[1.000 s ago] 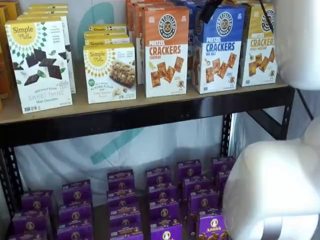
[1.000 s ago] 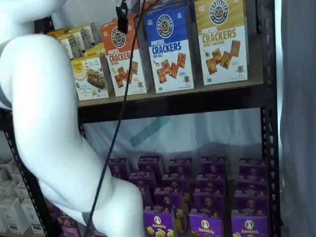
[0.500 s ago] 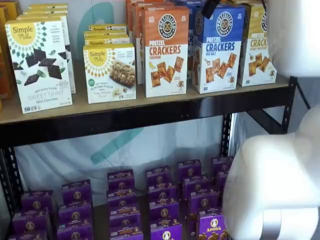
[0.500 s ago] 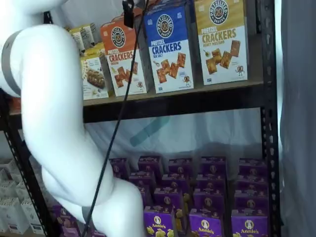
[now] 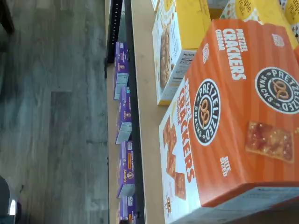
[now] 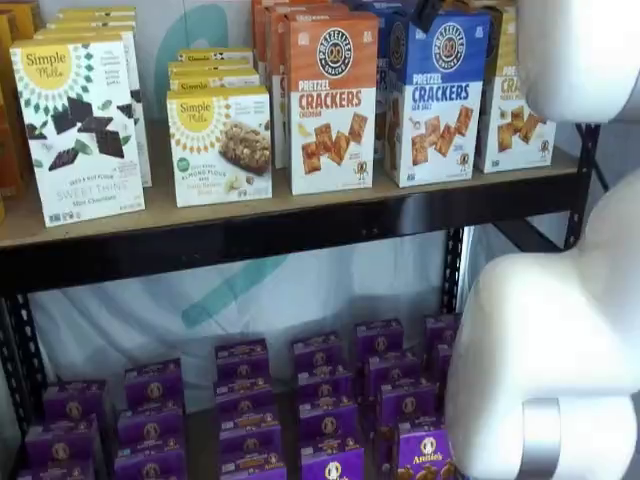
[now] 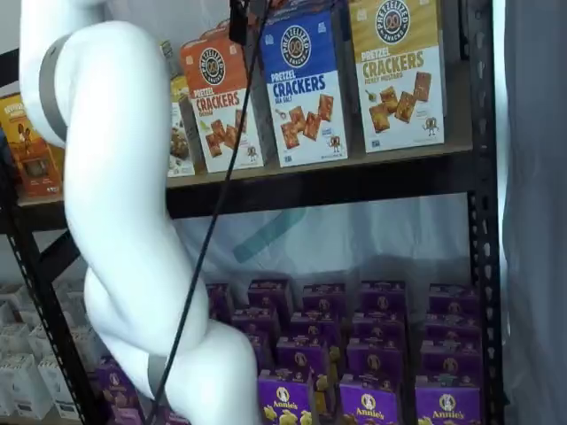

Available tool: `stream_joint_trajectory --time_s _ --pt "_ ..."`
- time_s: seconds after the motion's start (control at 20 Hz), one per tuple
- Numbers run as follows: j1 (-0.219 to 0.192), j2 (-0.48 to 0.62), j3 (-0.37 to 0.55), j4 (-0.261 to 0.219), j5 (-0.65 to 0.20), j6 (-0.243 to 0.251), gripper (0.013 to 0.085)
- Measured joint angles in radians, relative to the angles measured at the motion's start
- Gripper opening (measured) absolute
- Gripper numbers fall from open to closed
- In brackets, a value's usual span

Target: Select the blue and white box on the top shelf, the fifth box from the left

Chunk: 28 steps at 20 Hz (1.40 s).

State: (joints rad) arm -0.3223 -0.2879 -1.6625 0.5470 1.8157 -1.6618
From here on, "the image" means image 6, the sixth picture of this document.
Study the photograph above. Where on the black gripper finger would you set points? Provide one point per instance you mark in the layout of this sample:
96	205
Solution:
427	12

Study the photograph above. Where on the blue pretzel crackers box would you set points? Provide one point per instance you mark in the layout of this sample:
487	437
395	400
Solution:
440	100
380	5
387	75

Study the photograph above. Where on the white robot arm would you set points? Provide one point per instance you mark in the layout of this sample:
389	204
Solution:
550	325

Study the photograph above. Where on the orange pretzel crackers box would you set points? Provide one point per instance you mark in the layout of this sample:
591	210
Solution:
330	100
267	30
279	100
257	25

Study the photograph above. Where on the yellow pretzel crackers box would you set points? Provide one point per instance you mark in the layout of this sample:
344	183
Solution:
505	135

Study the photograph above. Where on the Simple Mills almond bars box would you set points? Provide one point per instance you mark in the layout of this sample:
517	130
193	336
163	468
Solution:
215	67
220	150
215	82
215	55

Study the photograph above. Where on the Simple Mills mint thins box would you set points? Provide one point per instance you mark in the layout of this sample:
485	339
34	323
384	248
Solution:
144	150
90	24
100	9
75	150
95	16

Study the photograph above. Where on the purple Annie's snack box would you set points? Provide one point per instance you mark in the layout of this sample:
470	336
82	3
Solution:
62	445
442	330
324	387
245	397
444	362
327	422
150	467
242	360
317	352
55	472
250	435
150	427
332	465
420	460
75	400
407	402
152	385
380	337
392	370
252	467

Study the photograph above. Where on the yellow snack box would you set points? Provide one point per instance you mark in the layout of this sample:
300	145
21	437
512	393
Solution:
27	20

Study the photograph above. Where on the black metal shelf frame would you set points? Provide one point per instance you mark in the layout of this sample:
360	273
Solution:
250	240

